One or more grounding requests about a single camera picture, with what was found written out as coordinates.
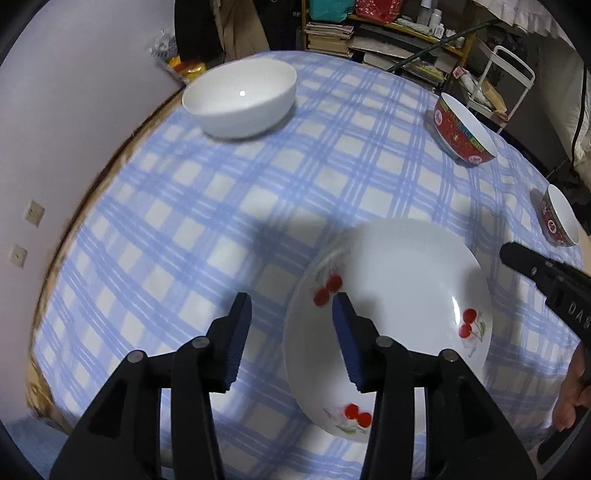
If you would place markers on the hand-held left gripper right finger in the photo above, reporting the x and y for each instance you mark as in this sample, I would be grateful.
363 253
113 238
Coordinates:
348 341

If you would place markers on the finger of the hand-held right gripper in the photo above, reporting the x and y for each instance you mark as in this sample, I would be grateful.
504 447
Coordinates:
521 258

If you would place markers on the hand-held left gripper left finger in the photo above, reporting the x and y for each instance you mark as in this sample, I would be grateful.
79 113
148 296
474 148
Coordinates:
238 341

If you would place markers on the small red patterned bowl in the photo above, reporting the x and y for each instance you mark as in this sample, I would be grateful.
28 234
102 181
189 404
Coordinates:
551 226

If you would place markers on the white cherry print plate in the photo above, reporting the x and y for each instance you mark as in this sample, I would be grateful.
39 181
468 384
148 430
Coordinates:
406 286

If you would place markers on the large red patterned bowl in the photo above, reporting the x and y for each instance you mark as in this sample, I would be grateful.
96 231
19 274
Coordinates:
455 138

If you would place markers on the plain white bowl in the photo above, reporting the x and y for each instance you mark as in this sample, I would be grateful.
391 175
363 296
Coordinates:
240 92

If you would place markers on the person's right hand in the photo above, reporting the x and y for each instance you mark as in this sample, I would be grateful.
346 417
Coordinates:
565 406

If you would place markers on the blue checked cloth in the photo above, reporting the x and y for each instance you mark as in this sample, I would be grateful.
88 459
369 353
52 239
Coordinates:
184 221

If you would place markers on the white quilt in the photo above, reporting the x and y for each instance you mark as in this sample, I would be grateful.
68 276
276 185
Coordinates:
581 106

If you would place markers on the white trolley cart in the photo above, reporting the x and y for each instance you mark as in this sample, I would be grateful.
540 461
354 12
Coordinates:
512 53

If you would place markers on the dark thin pole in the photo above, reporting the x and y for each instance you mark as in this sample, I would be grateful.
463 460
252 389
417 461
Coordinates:
434 46

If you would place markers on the floral ruffled curtain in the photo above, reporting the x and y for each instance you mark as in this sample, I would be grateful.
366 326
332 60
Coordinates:
521 16

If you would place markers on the wooden shelf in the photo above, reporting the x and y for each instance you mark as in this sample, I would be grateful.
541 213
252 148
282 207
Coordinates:
406 25

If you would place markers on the yellow plastic bag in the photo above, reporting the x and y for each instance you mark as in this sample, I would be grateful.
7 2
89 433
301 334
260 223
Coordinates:
187 69

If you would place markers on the red patterned bag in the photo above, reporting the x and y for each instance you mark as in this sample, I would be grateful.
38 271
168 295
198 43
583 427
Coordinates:
381 8

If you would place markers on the stack of books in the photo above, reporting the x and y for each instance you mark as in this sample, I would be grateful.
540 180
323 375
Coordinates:
328 39

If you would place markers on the white printed plastic bag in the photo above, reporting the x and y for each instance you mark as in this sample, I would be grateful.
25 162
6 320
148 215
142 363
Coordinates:
164 44

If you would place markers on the beige trousers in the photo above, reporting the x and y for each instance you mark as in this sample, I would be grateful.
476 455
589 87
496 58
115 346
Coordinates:
242 27

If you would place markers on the teal bag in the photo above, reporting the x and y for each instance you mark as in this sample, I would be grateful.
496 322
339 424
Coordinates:
330 9

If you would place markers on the black trousers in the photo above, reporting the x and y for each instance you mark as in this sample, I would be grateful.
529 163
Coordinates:
198 27

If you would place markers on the black hanging garment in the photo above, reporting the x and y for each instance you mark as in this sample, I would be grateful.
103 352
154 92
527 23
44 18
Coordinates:
286 21

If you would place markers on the white wall socket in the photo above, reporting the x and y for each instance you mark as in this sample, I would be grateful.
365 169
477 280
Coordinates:
34 212
17 254

